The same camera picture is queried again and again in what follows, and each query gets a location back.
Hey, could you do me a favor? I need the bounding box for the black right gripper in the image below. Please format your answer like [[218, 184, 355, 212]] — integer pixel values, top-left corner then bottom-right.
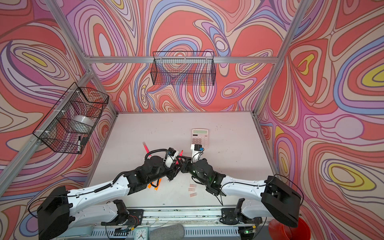
[[176, 155, 209, 186]]

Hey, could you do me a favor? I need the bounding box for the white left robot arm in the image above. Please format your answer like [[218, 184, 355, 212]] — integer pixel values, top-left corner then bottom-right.
[[37, 156, 180, 240]]

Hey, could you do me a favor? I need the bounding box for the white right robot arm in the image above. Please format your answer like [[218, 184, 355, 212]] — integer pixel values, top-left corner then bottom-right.
[[177, 156, 302, 228]]

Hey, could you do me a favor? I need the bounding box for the pink desk calculator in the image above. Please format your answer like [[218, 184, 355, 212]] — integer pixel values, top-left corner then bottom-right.
[[191, 129, 209, 149]]

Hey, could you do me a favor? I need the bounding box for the grey foam microphone cover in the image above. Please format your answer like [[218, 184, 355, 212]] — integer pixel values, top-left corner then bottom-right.
[[149, 224, 185, 240]]

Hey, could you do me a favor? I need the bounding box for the small white clock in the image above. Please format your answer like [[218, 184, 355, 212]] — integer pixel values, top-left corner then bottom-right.
[[134, 228, 149, 240]]

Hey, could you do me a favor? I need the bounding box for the silver tape roll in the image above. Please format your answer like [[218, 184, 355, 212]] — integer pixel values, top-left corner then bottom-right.
[[73, 115, 95, 127]]

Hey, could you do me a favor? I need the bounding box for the red bucket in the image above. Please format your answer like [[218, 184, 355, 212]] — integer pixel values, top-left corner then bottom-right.
[[268, 218, 311, 240]]

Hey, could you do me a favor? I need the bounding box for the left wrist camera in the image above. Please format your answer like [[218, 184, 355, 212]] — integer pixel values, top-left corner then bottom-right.
[[167, 148, 177, 158]]

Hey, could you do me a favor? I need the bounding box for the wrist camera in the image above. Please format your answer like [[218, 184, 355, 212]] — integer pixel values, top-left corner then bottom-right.
[[167, 148, 177, 158], [191, 144, 205, 154]]

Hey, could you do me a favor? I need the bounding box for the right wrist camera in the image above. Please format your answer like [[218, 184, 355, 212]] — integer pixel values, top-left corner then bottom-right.
[[191, 144, 205, 154]]

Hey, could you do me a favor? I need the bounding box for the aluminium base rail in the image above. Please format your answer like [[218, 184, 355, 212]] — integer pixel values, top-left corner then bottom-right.
[[71, 205, 271, 238]]

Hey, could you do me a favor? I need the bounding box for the black wire basket back wall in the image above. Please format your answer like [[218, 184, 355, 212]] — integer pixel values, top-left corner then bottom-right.
[[151, 51, 216, 86]]

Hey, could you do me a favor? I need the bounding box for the black wire basket wall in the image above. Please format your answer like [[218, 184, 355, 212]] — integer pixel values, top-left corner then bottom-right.
[[33, 83, 109, 155], [151, 51, 216, 86]]

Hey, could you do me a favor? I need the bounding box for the black wire basket left wall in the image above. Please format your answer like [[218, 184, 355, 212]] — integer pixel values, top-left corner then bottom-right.
[[33, 83, 109, 155]]

